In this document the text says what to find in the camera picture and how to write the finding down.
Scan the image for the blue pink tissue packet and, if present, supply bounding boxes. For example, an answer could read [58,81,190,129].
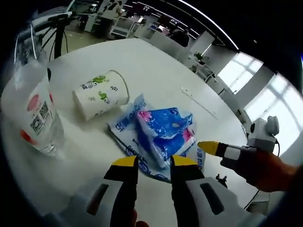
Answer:
[134,106,197,169]

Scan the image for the white round tabletop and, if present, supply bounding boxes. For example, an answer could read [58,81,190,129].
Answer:
[0,37,253,227]

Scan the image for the white paper cup green print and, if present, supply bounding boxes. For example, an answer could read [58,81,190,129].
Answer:
[72,69,131,122]

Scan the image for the person's left hand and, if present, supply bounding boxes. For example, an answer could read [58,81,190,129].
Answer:
[131,208,149,227]

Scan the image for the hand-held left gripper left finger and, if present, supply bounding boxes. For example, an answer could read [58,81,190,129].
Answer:
[44,155,140,227]

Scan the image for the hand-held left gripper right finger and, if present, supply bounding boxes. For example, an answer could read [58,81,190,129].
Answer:
[170,155,267,227]

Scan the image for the white slatted cart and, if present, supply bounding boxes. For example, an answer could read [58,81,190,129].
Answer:
[111,17,136,39]

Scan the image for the person's right hand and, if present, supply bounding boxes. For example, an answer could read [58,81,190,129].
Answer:
[243,151,301,192]

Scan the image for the black tripod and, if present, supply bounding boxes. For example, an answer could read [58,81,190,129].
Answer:
[30,10,71,60]

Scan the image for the clear plastic bag with red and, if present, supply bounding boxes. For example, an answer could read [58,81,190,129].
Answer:
[13,22,66,157]

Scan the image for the potted green plant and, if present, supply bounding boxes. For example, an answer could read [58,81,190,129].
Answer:
[193,52,207,65]

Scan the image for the blue wet wipes packet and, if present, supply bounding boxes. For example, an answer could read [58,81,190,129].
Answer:
[106,93,206,183]

